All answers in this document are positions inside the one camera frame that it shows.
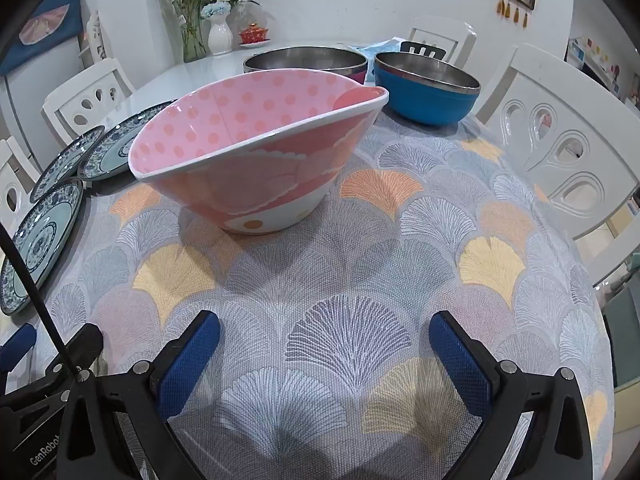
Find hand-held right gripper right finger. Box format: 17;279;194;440
429;310;588;480

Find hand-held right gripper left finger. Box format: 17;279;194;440
57;310;221;480

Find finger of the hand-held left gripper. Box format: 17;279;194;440
0;324;104;401
0;324;38;373

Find blue patterned ceramic plate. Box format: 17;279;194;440
77;101;176;181
0;178;85;317
30;125;107;204

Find pink polka dot bowl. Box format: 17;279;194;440
128;71;390;235

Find blue-sided steel bowl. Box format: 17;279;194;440
373;51;482;127

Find red-sided steel bowl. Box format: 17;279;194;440
243;46;369;86

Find fan leaf patterned tablecloth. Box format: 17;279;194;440
0;105;613;480

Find grey green sofa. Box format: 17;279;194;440
600;285;640;391

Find pale yellow folder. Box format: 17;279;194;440
612;385;640;431

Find white dining chair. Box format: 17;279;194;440
407;16;477;68
0;136;42;226
41;57;137;148
472;43;640;288

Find white refrigerator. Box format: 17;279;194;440
0;35;101;161

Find blue cloth with pink fan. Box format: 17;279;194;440
0;0;86;76

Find white storage rack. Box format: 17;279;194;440
77;10;108;66

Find clear glass vase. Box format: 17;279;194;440
181;10;208;63

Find light blue tissue box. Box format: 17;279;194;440
359;37;407;83

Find white ceramic vase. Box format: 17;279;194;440
207;15;234;56

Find red lidded teacup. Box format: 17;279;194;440
237;23;271;48

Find yellow hanging tassels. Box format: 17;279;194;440
495;0;530;28

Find black cable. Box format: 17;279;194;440
0;222;86;378

